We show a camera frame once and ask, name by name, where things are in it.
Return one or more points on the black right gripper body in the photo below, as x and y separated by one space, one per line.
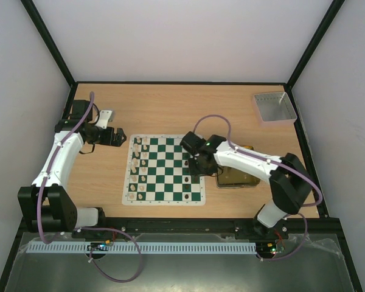
194 166

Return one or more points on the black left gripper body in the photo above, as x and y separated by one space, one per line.
104 140

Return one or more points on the gold square tin box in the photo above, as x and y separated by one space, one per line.
229 178

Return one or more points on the green white chess board mat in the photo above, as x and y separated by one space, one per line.
155 174

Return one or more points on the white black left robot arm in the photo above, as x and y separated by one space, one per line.
45 204

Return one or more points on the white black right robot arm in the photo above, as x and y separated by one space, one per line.
287 177

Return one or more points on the silver pink tin lid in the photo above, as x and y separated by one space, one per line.
274 109

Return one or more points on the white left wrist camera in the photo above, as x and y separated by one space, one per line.
105 116

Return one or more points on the light blue slotted cable duct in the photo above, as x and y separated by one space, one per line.
143 247

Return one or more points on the black aluminium front rail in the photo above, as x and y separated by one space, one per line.
242 228

